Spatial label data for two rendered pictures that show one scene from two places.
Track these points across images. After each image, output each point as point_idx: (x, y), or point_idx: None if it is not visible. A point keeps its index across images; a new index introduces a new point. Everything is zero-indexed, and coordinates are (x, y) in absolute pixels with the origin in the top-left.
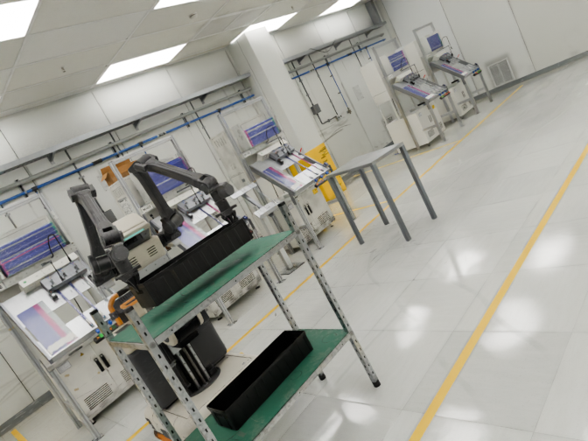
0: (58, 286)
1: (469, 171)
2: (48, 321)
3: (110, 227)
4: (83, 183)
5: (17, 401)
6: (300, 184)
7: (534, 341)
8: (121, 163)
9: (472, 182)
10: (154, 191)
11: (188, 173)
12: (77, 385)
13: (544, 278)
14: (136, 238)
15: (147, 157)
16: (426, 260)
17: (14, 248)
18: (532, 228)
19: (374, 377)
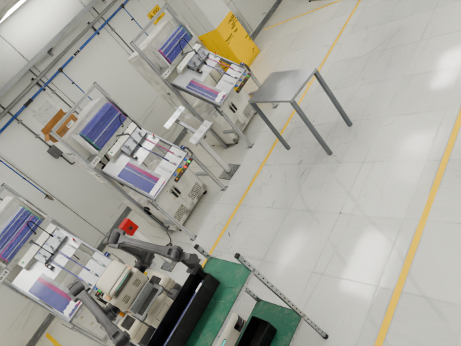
0: (50, 257)
1: (376, 52)
2: (55, 290)
3: (117, 331)
4: (23, 126)
5: (40, 313)
6: (223, 94)
7: (439, 312)
8: (56, 117)
9: (380, 73)
10: (127, 248)
11: (156, 249)
12: (91, 320)
13: (447, 236)
14: (123, 283)
15: (116, 235)
16: (348, 187)
17: (3, 239)
18: (436, 163)
19: (323, 334)
